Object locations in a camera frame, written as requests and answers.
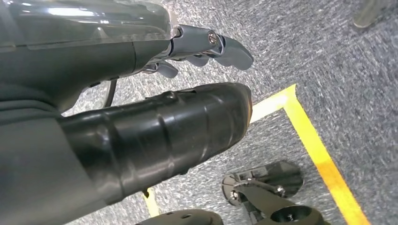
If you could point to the black robot foot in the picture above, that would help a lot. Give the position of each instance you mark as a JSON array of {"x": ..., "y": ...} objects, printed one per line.
[{"x": 267, "y": 198}]

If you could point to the steel workbench table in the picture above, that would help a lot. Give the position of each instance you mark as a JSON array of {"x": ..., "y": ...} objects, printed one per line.
[{"x": 367, "y": 12}]

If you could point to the yellow floor tape mark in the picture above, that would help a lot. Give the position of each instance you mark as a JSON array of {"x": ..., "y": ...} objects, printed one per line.
[{"x": 311, "y": 146}]

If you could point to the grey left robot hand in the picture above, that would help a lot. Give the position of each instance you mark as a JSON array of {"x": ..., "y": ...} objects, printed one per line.
[{"x": 77, "y": 62}]

